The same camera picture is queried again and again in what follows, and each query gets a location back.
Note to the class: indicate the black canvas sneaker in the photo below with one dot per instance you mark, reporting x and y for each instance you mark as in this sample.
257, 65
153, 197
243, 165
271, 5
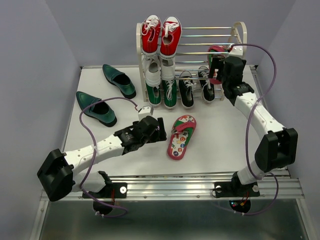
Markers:
186, 88
207, 88

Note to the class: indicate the green loafer front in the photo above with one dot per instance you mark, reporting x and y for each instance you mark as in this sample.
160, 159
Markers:
100, 111

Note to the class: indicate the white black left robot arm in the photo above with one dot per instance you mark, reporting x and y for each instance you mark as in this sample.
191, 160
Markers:
62, 172

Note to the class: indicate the pink letter sandal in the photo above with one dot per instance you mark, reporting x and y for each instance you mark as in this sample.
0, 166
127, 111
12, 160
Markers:
180, 135
217, 50

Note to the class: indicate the green sneaker left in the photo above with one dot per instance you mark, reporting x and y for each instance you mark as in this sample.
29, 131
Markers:
154, 95

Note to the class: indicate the green sneaker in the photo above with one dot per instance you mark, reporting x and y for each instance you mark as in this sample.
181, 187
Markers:
154, 95
170, 93

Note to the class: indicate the red sneaker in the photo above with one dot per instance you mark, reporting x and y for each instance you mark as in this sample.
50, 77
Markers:
150, 31
170, 36

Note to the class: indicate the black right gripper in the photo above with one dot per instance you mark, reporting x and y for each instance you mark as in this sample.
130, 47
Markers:
213, 64

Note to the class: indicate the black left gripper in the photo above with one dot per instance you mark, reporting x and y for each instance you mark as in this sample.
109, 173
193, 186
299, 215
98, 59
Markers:
158, 135

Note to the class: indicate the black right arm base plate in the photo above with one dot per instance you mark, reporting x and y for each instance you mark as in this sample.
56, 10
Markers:
226, 189

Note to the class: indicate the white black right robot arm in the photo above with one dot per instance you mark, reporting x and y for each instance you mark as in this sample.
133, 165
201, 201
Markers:
278, 144

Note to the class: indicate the red sneaker left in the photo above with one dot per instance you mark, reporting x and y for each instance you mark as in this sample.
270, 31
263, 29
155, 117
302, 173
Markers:
150, 31

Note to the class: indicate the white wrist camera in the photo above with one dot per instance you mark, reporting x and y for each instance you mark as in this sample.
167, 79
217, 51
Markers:
236, 51
145, 111

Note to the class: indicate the red sneaker right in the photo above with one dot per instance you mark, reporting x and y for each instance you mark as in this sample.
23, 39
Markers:
170, 36

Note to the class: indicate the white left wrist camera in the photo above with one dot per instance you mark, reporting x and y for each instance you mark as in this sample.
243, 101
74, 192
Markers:
145, 111

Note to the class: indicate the green sneaker right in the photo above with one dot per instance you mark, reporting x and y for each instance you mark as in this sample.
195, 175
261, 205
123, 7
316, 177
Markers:
170, 93

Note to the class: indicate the white sneaker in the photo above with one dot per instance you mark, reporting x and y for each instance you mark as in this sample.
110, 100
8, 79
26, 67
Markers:
152, 71
167, 67

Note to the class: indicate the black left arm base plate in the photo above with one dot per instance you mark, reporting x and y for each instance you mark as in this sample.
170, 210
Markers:
101, 190

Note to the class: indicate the green loafer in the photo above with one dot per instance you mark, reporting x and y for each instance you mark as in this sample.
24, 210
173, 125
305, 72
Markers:
120, 80
100, 111

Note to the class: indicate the white sneaker right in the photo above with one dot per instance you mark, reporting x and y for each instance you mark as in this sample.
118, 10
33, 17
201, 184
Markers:
167, 67

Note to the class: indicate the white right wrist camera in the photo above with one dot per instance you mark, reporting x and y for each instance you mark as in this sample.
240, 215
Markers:
236, 51

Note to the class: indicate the green loafer rear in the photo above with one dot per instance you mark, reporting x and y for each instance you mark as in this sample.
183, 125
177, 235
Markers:
120, 80

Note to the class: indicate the white sneaker left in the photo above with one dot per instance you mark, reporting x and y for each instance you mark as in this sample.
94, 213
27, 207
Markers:
152, 71

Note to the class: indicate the cream metal shoe shelf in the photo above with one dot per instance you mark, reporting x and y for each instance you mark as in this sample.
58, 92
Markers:
189, 53

